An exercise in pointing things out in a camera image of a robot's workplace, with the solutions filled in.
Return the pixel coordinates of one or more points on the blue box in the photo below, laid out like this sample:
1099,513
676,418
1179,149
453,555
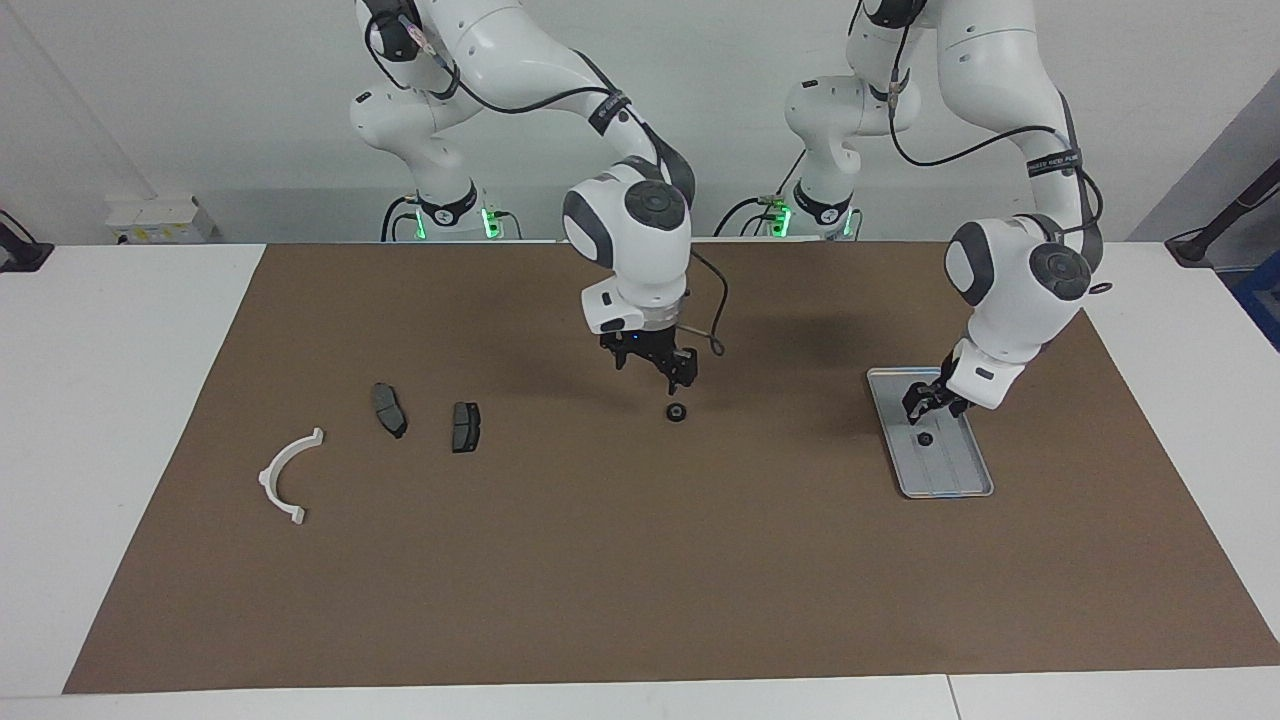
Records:
1265,300

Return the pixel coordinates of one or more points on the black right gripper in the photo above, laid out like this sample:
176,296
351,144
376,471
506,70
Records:
645,342

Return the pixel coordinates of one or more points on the black table clamp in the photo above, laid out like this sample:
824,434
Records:
25,255

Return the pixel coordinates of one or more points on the white semicircular bracket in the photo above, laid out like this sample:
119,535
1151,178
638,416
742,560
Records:
268,480

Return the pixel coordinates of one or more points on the rectangular dark brake pad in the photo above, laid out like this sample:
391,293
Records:
465,428

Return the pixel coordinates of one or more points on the brown table mat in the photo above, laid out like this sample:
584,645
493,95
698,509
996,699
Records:
640,580

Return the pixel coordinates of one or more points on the curved dark brake pad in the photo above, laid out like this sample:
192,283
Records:
388,408

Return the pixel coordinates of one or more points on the small black round part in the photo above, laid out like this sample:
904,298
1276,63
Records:
678,412

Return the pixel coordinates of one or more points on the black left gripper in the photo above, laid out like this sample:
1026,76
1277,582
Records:
935,390

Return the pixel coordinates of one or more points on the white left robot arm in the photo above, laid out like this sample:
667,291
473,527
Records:
1010,290

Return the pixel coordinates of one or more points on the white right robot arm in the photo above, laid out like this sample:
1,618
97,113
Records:
500,40

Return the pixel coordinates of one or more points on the silver metal tray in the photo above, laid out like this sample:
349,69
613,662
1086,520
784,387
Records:
950,475

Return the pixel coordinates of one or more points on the white wall power box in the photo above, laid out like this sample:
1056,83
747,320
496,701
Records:
160,215

